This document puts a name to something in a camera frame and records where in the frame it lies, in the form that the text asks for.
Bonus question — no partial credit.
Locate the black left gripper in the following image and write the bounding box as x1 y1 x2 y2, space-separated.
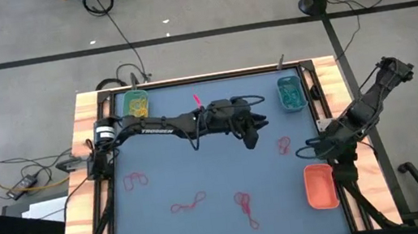
218 94 270 136

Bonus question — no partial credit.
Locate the orange plastic basket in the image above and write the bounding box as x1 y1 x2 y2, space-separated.
301 161 342 213

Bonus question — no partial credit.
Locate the blue plastic basket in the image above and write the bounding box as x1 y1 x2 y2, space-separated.
276 73 310 115

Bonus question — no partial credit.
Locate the black floor tape strip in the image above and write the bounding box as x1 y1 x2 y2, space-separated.
301 0 416 234
0 0 418 72

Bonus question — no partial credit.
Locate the green plastic basket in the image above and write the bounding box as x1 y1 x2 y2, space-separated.
119 87 153 122

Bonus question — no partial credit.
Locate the black power brick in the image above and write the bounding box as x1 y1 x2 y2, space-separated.
3 172 41 203

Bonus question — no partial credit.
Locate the black desk bar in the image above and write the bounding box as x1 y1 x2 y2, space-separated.
0 200 69 234

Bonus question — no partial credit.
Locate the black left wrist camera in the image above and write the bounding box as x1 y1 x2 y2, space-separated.
240 125 263 151

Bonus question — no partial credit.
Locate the silver metal mounting bracket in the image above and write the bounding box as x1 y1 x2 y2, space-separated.
315 117 334 134

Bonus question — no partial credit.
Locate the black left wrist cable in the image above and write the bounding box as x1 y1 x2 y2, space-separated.
180 91 272 154

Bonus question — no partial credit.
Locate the grey metal post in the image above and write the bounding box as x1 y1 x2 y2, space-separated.
129 71 140 92
274 53 287 72

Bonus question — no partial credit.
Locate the thin black floor cable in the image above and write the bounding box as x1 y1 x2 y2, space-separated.
325 0 414 63

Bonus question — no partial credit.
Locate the long black floor cable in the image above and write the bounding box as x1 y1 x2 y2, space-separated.
105 1 154 88

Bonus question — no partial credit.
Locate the black coiled cable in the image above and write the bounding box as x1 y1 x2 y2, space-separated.
81 0 117 20

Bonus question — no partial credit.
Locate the orange floor cable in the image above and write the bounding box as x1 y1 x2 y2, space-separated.
0 155 72 197

